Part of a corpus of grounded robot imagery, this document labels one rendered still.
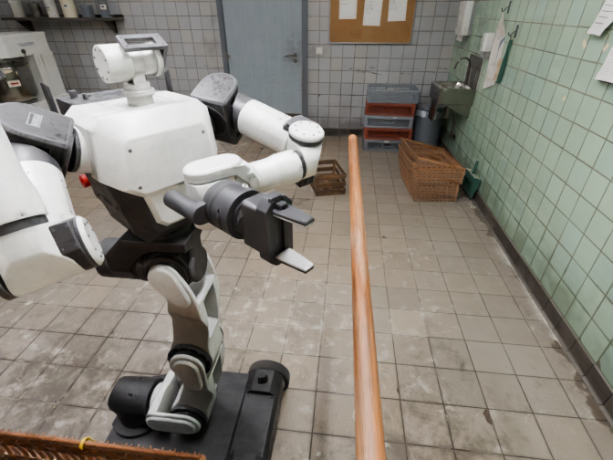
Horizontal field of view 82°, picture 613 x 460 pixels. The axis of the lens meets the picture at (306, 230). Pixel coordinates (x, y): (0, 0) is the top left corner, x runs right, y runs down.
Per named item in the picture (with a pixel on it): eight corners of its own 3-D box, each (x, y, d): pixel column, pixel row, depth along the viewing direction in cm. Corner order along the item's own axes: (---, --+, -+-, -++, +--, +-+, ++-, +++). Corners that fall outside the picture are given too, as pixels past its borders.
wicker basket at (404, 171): (405, 202, 335) (410, 175, 320) (393, 178, 383) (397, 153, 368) (456, 202, 335) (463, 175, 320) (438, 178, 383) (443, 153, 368)
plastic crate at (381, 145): (410, 152, 450) (411, 141, 442) (363, 151, 454) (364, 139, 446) (405, 141, 484) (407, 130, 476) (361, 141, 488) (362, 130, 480)
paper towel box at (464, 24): (469, 42, 381) (478, 0, 361) (458, 42, 382) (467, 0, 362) (462, 39, 404) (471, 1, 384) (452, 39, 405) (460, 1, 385)
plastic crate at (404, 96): (418, 104, 417) (420, 89, 409) (367, 102, 422) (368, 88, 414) (413, 97, 451) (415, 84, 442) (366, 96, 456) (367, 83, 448)
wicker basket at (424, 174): (410, 185, 324) (416, 156, 309) (396, 162, 371) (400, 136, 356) (462, 184, 325) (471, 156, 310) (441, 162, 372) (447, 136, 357)
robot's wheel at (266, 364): (244, 366, 159) (287, 370, 157) (246, 357, 163) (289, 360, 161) (249, 392, 170) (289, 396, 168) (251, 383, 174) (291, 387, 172)
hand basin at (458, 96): (462, 150, 385) (484, 57, 336) (428, 149, 388) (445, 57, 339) (451, 137, 424) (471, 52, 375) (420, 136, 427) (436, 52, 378)
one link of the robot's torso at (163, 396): (149, 433, 132) (140, 413, 125) (171, 385, 149) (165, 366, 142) (202, 440, 131) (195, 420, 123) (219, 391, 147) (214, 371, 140)
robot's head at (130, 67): (103, 93, 71) (88, 44, 66) (150, 86, 77) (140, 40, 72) (118, 98, 67) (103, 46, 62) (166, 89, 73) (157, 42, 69)
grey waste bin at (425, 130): (440, 152, 448) (449, 108, 419) (410, 151, 452) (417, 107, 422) (434, 143, 480) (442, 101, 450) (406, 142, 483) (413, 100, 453)
